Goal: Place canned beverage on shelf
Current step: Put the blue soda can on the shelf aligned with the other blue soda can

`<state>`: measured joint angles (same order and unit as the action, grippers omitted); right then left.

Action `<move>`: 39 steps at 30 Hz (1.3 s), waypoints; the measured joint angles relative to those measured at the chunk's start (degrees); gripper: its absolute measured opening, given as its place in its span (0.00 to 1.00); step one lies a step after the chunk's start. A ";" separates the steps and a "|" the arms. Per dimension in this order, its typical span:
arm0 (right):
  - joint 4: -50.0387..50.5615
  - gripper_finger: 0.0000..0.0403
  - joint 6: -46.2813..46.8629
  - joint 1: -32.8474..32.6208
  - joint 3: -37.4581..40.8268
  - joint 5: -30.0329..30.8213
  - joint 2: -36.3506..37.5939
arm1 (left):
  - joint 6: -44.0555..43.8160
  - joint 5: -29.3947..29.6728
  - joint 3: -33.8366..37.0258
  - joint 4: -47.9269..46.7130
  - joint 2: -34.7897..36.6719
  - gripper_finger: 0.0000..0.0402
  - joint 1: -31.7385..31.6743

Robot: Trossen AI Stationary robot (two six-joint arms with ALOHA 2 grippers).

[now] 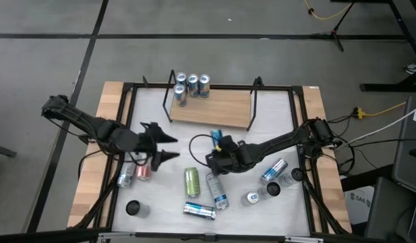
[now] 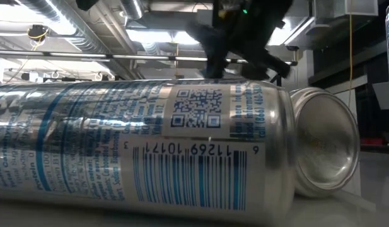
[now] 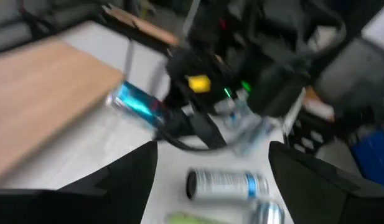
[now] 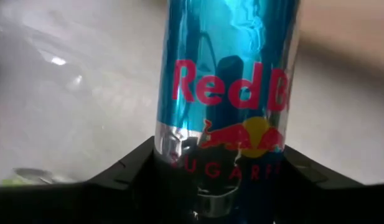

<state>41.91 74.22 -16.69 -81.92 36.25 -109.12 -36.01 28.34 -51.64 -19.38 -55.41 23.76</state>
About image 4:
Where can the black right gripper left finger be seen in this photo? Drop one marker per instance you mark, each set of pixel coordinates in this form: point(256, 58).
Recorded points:
point(123, 199)

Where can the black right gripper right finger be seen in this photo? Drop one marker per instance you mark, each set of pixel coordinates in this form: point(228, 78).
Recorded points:
point(322, 202)

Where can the light blue Red Bull can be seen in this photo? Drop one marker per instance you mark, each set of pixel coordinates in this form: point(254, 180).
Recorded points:
point(226, 77)

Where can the green beverage can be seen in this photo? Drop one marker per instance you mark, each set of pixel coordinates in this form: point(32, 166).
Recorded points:
point(30, 175)

